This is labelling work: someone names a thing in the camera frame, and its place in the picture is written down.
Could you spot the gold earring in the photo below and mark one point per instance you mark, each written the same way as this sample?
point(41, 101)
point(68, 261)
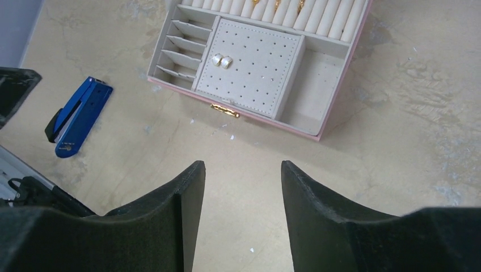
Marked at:
point(226, 61)
point(217, 59)

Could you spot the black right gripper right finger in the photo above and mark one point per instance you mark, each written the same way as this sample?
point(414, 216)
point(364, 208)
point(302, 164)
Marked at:
point(329, 232)

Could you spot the aluminium frame rail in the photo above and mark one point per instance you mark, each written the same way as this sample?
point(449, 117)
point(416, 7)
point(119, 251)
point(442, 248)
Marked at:
point(13, 167)

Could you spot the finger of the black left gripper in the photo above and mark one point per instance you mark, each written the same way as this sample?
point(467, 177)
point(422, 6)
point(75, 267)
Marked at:
point(16, 85)

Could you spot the blue stapler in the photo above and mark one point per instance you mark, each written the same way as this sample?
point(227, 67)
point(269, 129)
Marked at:
point(70, 126)

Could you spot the pink jewelry box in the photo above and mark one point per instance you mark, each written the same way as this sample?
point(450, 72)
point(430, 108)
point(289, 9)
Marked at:
point(289, 57)

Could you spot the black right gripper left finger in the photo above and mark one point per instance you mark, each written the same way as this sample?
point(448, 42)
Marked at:
point(156, 232)

